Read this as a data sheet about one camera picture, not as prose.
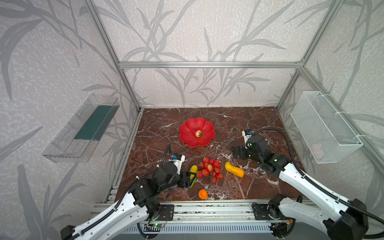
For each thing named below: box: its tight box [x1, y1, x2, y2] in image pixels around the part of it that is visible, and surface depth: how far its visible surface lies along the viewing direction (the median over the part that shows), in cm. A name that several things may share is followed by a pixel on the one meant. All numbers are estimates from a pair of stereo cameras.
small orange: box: [198, 188, 208, 200], surface depth 78 cm
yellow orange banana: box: [225, 161, 245, 178], surface depth 87 cm
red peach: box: [192, 129, 203, 138], surface depth 103 cm
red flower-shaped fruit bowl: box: [179, 117, 216, 148], surface depth 106 cm
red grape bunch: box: [196, 157, 223, 184], surface depth 85 cm
